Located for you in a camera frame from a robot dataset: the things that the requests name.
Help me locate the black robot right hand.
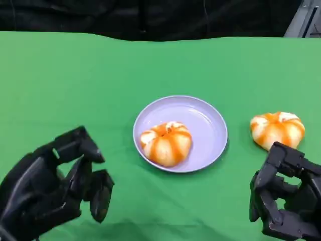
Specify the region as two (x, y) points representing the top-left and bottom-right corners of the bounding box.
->
(249, 141), (321, 241)

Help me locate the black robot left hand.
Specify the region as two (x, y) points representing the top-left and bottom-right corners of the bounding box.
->
(0, 125), (115, 241)

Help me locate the orange and white bread roll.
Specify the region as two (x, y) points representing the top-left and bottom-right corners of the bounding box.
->
(139, 121), (193, 168)
(249, 111), (306, 152)

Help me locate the green cloth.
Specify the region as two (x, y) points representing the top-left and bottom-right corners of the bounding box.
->
(0, 31), (321, 241)

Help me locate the lilac plate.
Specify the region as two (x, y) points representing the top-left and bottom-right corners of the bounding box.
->
(132, 95), (228, 173)

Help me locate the black backdrop curtain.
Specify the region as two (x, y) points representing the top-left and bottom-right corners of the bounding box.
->
(0, 0), (321, 42)

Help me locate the grey metal frame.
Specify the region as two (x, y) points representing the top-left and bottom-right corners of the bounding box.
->
(283, 5), (321, 39)

